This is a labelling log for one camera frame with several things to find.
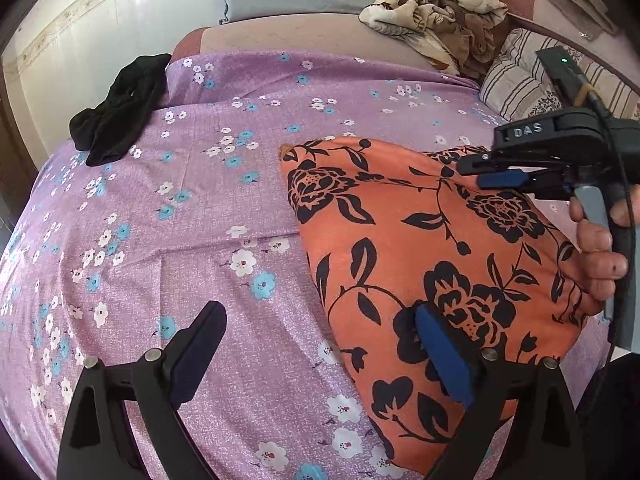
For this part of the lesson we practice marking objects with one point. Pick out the black cloth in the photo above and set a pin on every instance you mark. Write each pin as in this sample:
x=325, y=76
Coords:
x=120, y=110

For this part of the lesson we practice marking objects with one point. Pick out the brown cloth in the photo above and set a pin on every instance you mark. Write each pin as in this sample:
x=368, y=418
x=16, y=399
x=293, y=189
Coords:
x=575, y=0

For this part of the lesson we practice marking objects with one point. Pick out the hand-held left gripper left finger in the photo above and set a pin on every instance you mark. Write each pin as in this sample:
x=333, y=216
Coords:
x=196, y=355

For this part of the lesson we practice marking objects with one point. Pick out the beige patterned blanket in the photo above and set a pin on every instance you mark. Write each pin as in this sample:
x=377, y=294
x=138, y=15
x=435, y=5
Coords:
x=430, y=15

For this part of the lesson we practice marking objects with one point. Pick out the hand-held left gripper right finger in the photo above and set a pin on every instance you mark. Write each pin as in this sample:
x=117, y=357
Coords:
x=445, y=360

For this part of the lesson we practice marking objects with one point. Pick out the striped pillow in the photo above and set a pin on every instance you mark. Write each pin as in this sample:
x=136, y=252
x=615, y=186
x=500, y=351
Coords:
x=520, y=80

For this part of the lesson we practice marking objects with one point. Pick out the person's right hand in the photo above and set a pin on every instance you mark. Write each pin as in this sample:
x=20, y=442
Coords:
x=595, y=255

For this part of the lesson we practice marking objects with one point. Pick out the pink mattress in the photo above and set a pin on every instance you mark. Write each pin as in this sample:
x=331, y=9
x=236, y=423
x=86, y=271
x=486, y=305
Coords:
x=310, y=40

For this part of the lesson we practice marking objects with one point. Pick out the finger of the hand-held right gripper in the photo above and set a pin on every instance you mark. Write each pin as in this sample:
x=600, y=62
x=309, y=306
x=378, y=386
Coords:
x=502, y=180
x=477, y=164

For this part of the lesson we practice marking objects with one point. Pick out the orange black floral garment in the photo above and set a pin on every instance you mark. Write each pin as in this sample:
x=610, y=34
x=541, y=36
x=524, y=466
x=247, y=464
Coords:
x=400, y=220

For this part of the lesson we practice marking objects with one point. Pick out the purple floral bedsheet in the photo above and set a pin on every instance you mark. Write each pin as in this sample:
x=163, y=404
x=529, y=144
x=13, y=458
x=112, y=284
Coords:
x=200, y=185

